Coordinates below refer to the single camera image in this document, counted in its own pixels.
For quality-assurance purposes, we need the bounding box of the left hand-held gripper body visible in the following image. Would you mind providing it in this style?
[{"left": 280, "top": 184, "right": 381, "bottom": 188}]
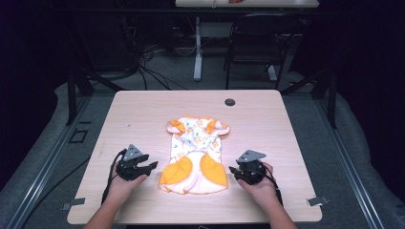
[{"left": 116, "top": 143, "right": 152, "bottom": 182}]

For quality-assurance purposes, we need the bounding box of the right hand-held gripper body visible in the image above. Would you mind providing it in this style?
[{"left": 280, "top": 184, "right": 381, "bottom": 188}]
[{"left": 236, "top": 149, "right": 267, "bottom": 186}]

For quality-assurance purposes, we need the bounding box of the orange and white baby dress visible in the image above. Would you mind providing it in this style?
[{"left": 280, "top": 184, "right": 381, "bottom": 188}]
[{"left": 158, "top": 114, "right": 231, "bottom": 196}]

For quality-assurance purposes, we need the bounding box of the person's left hand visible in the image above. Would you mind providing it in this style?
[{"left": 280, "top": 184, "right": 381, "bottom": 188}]
[{"left": 106, "top": 162, "right": 148, "bottom": 205}]

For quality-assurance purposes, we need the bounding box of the person's right hand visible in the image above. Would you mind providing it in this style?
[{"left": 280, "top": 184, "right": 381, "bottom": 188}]
[{"left": 236, "top": 161, "right": 282, "bottom": 210}]

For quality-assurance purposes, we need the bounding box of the black metal stand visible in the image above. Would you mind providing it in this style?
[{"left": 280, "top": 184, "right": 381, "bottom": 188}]
[
  {"left": 64, "top": 47, "right": 126, "bottom": 127},
  {"left": 279, "top": 67, "right": 339, "bottom": 130}
]

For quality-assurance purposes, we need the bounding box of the black folding chair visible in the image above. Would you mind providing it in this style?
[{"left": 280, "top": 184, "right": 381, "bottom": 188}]
[{"left": 222, "top": 12, "right": 302, "bottom": 91}]

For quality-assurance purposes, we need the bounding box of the white desk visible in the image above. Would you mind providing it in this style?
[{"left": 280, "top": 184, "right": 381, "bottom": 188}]
[{"left": 174, "top": 0, "right": 321, "bottom": 82}]

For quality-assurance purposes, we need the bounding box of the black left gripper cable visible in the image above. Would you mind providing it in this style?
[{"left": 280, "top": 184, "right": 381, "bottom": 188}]
[{"left": 100, "top": 148, "right": 128, "bottom": 205}]

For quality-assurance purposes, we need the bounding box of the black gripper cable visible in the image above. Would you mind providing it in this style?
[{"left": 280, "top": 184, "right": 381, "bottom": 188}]
[
  {"left": 100, "top": 148, "right": 128, "bottom": 205},
  {"left": 260, "top": 161, "right": 285, "bottom": 206}
]

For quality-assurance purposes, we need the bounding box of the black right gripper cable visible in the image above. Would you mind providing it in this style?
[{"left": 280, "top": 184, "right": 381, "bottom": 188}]
[{"left": 260, "top": 161, "right": 285, "bottom": 206}]

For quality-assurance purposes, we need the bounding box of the grey metal table bracket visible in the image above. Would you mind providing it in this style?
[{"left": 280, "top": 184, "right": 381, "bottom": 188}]
[
  {"left": 60, "top": 197, "right": 87, "bottom": 212},
  {"left": 306, "top": 195, "right": 330, "bottom": 207}
]

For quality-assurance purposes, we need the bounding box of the black floor cable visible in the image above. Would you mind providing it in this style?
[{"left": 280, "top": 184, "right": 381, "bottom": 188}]
[{"left": 20, "top": 156, "right": 93, "bottom": 227}]

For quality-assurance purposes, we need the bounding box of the aluminium floor rail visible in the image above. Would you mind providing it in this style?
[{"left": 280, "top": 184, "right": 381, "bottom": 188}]
[
  {"left": 316, "top": 96, "right": 385, "bottom": 229},
  {"left": 5, "top": 94, "right": 94, "bottom": 229}
]

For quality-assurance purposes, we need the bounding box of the bundle of black floor cables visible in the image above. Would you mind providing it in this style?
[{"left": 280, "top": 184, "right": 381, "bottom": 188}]
[{"left": 135, "top": 42, "right": 189, "bottom": 92}]

